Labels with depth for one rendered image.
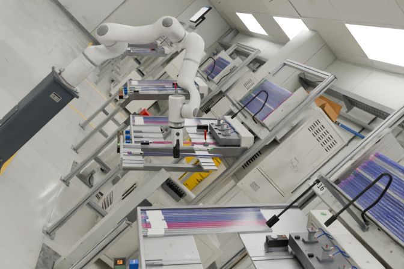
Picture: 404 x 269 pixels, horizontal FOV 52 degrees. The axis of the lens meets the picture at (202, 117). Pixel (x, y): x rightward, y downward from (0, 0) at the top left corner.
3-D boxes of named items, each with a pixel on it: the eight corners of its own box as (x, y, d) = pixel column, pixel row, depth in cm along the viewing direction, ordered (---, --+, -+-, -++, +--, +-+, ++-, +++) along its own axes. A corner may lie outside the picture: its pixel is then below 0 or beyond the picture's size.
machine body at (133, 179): (83, 257, 255) (156, 191, 253) (91, 205, 322) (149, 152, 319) (155, 313, 276) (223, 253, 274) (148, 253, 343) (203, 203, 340)
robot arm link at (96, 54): (78, 48, 235) (108, 20, 234) (95, 61, 252) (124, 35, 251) (88, 62, 230) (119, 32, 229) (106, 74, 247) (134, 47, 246)
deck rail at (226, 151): (131, 156, 243) (132, 146, 242) (131, 155, 245) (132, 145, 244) (246, 157, 258) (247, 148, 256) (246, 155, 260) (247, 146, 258)
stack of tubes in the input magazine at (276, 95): (261, 121, 257) (293, 92, 256) (239, 102, 305) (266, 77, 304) (273, 134, 261) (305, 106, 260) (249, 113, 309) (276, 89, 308)
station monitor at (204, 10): (192, 23, 700) (210, 6, 698) (187, 21, 755) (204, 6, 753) (198, 29, 704) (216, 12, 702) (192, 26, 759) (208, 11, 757)
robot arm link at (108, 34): (106, 52, 242) (91, 40, 227) (108, 33, 245) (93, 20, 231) (185, 44, 227) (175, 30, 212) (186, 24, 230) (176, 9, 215)
